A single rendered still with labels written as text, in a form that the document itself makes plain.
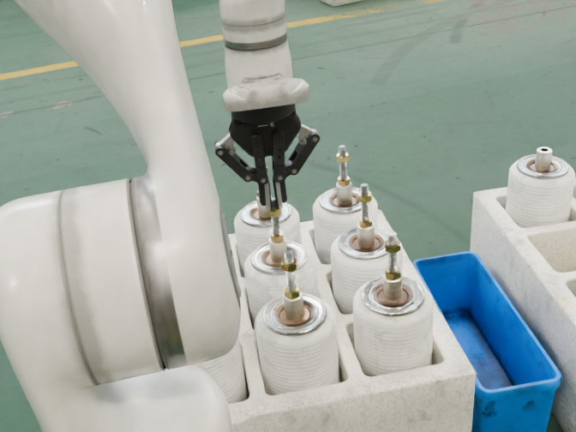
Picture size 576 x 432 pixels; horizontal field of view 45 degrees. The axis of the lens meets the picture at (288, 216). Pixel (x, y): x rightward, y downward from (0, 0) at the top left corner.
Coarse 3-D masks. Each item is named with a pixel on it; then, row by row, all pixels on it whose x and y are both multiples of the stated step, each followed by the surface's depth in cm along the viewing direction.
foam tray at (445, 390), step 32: (384, 224) 110; (320, 288) 98; (352, 320) 91; (256, 352) 88; (352, 352) 86; (448, 352) 85; (256, 384) 83; (352, 384) 82; (384, 384) 81; (416, 384) 81; (448, 384) 82; (256, 416) 79; (288, 416) 80; (320, 416) 81; (352, 416) 81; (384, 416) 82; (416, 416) 83; (448, 416) 84
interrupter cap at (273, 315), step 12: (276, 300) 84; (312, 300) 84; (264, 312) 82; (276, 312) 82; (312, 312) 82; (324, 312) 81; (276, 324) 80; (288, 324) 80; (300, 324) 80; (312, 324) 80
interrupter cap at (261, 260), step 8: (264, 248) 94; (288, 248) 94; (296, 248) 93; (304, 248) 93; (256, 256) 93; (264, 256) 93; (296, 256) 92; (304, 256) 91; (256, 264) 91; (264, 264) 91; (272, 264) 91; (280, 264) 91; (304, 264) 91; (264, 272) 89; (272, 272) 89; (280, 272) 89
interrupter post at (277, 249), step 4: (284, 240) 90; (272, 244) 90; (276, 244) 90; (280, 244) 90; (284, 244) 90; (272, 248) 90; (276, 248) 90; (280, 248) 90; (284, 248) 91; (272, 252) 91; (276, 252) 90; (280, 252) 91; (284, 252) 91; (272, 256) 91; (276, 256) 91; (280, 256) 91; (284, 256) 91; (272, 260) 92; (276, 260) 91; (280, 260) 91
